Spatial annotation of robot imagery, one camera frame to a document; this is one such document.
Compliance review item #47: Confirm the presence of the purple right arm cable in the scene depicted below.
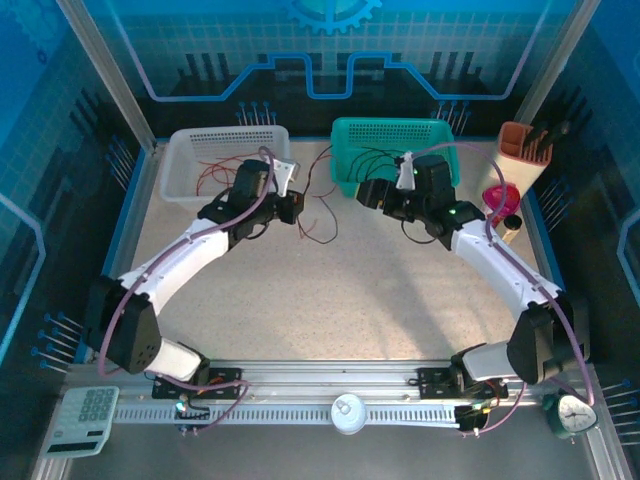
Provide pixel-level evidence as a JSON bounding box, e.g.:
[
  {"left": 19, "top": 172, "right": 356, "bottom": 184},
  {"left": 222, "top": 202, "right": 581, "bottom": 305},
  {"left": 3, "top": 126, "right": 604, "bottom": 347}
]
[{"left": 409, "top": 142, "right": 596, "bottom": 437}]

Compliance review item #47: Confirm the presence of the aluminium front rail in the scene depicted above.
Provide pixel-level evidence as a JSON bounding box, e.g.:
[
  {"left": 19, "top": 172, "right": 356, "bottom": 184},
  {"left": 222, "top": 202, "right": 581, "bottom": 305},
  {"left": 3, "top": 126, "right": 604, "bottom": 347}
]
[{"left": 62, "top": 358, "right": 601, "bottom": 404}]

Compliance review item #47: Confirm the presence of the aluminium frame post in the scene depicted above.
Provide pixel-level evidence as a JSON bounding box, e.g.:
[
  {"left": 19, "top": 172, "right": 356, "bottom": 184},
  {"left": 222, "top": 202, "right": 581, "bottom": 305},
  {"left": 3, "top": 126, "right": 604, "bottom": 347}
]
[
  {"left": 513, "top": 0, "right": 602, "bottom": 132},
  {"left": 57, "top": 0, "right": 157, "bottom": 154}
]

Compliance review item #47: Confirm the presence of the pale green calculator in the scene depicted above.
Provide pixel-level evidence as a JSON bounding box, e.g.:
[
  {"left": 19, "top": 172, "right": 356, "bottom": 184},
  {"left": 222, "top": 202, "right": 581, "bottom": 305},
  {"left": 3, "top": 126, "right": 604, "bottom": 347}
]
[{"left": 42, "top": 385, "right": 121, "bottom": 459}]

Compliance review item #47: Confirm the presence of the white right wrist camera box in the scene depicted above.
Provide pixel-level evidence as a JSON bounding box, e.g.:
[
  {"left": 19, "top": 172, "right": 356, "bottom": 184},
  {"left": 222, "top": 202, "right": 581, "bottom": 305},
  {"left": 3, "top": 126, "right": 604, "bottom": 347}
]
[{"left": 394, "top": 152, "right": 417, "bottom": 191}]

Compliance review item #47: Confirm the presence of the green alarm clock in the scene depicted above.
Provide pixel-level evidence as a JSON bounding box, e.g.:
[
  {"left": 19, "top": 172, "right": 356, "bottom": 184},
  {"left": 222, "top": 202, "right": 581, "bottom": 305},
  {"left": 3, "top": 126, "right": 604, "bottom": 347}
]
[{"left": 542, "top": 392, "right": 600, "bottom": 441}]

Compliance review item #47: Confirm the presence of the white terracotta utensil holder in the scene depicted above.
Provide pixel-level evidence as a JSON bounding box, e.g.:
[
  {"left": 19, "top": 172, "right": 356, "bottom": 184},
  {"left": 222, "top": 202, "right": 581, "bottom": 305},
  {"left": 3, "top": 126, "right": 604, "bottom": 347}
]
[{"left": 482, "top": 121, "right": 554, "bottom": 199}]

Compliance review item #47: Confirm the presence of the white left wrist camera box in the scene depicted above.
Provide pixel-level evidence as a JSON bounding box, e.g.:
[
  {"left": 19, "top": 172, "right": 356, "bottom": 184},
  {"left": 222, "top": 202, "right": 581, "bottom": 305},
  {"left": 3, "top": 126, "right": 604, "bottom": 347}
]
[{"left": 272, "top": 157, "right": 301, "bottom": 197}]

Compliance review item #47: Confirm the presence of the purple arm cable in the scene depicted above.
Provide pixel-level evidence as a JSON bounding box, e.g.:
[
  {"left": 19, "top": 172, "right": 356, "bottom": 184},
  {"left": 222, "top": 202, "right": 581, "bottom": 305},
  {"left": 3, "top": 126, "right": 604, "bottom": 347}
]
[
  {"left": 97, "top": 147, "right": 275, "bottom": 435},
  {"left": 409, "top": 142, "right": 596, "bottom": 437}
]

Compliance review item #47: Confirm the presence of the pink heart-shaped container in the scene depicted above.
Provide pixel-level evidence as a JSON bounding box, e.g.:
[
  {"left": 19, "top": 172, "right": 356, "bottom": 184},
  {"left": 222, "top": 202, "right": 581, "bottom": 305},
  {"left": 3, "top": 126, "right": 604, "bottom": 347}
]
[{"left": 482, "top": 183, "right": 522, "bottom": 216}]

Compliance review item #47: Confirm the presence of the white slotted cable duct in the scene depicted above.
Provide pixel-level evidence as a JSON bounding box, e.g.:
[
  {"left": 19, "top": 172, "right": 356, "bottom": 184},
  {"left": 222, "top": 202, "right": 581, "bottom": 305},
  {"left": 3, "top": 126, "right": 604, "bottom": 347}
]
[{"left": 113, "top": 402, "right": 464, "bottom": 428}]

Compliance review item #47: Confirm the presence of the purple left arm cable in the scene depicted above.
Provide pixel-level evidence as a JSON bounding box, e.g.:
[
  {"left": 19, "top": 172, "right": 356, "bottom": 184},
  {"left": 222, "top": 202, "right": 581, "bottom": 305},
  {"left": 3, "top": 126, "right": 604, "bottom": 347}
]
[{"left": 97, "top": 147, "right": 275, "bottom": 435}]

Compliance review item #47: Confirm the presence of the black right gripper motor cable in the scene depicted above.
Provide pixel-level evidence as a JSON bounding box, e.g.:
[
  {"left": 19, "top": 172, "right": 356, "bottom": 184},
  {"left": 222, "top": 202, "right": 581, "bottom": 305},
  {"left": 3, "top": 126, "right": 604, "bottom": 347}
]
[{"left": 402, "top": 219, "right": 441, "bottom": 246}]

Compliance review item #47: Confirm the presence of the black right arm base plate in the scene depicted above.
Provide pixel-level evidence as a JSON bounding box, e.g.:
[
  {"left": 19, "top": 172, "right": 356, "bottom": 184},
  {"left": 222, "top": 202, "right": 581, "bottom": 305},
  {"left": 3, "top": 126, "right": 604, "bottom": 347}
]
[{"left": 417, "top": 367, "right": 466, "bottom": 401}]

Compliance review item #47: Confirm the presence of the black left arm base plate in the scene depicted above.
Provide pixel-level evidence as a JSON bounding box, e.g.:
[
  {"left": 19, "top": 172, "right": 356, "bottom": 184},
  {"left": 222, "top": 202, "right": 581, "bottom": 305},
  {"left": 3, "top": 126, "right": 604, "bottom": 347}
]
[{"left": 152, "top": 367, "right": 245, "bottom": 401}]

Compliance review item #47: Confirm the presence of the small circuit board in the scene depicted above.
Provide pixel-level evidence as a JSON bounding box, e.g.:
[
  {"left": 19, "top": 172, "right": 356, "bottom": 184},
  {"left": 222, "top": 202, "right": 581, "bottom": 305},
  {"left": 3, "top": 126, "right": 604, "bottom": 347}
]
[
  {"left": 454, "top": 399, "right": 496, "bottom": 437},
  {"left": 172, "top": 397, "right": 211, "bottom": 432}
]

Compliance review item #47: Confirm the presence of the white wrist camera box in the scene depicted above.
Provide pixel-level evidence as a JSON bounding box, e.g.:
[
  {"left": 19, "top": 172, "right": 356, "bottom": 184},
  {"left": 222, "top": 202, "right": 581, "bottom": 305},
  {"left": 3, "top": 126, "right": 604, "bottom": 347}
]
[
  {"left": 272, "top": 157, "right": 301, "bottom": 197},
  {"left": 394, "top": 152, "right": 417, "bottom": 191}
]

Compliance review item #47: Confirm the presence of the thin black wire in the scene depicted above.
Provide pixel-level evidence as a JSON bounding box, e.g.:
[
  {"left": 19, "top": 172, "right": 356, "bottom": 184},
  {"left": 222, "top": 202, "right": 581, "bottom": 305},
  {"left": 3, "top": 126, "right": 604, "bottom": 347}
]
[{"left": 347, "top": 146, "right": 401, "bottom": 182}]

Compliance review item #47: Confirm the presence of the white plastic mesh basket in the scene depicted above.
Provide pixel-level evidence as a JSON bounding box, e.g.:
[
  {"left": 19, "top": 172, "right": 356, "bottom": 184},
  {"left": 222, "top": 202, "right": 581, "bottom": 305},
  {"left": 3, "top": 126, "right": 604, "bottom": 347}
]
[{"left": 162, "top": 125, "right": 292, "bottom": 204}]

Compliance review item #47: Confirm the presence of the teal plastic mesh basket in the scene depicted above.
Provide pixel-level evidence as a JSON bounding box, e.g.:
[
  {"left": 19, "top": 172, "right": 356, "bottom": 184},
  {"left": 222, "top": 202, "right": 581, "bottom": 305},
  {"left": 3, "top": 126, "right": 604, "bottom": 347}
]
[{"left": 330, "top": 117, "right": 460, "bottom": 197}]

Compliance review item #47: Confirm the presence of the tan bottle with black cap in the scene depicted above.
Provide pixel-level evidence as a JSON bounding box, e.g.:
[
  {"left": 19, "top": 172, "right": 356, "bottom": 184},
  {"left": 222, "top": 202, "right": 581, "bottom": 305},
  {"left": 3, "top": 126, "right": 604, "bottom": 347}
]
[{"left": 499, "top": 214, "right": 524, "bottom": 246}]

